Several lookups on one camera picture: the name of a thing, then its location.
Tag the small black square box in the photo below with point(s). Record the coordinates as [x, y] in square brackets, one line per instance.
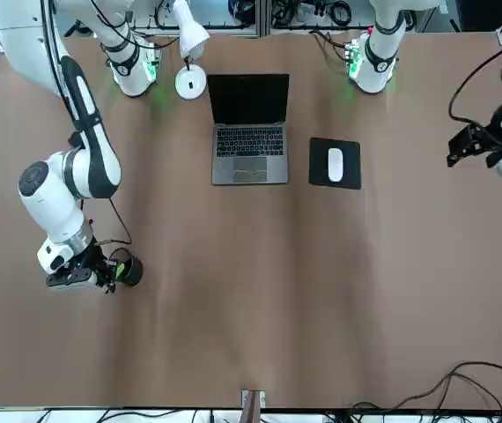
[73, 138]

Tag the grey laptop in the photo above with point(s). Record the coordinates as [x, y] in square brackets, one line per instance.
[251, 101]

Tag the black mesh pen holder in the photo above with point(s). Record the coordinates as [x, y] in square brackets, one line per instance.
[134, 271]

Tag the green pen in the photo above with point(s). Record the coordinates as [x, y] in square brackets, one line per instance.
[120, 269]

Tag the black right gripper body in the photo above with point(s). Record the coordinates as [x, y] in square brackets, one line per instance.
[89, 260]

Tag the black mouse pad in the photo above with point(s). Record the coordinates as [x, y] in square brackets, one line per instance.
[350, 163]

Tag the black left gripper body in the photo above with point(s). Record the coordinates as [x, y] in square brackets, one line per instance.
[491, 138]

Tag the white desk lamp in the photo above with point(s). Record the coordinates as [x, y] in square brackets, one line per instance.
[190, 83]

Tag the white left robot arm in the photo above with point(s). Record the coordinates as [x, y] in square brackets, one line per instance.
[381, 53]

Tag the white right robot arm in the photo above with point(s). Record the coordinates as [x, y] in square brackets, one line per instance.
[53, 207]

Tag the white computer mouse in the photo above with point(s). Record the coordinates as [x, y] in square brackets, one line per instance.
[335, 165]

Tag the aluminium frame post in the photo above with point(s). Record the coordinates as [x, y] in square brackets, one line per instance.
[253, 405]
[263, 17]

